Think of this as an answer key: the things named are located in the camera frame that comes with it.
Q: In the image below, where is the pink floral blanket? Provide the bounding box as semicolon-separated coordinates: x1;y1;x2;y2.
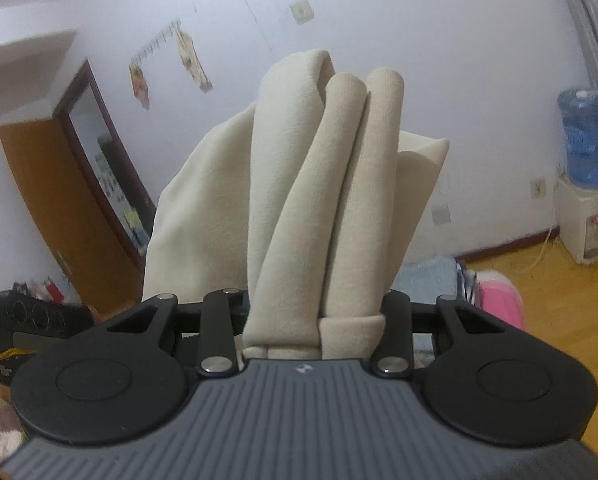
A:
476;270;525;330

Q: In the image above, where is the wall hook rack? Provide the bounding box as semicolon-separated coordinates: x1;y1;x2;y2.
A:
128;18;213;110

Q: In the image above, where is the beige zip hoodie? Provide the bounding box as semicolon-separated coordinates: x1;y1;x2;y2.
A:
142;50;449;360

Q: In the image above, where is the brown wooden door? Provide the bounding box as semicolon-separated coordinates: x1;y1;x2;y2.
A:
0;119;142;314

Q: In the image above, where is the wall light switch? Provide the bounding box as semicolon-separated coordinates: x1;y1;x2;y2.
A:
289;0;314;25

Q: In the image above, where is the blue water jug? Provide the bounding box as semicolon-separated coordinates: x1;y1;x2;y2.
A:
557;88;598;188

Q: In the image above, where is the white water dispenser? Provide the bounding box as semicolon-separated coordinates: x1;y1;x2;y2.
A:
556;176;598;264

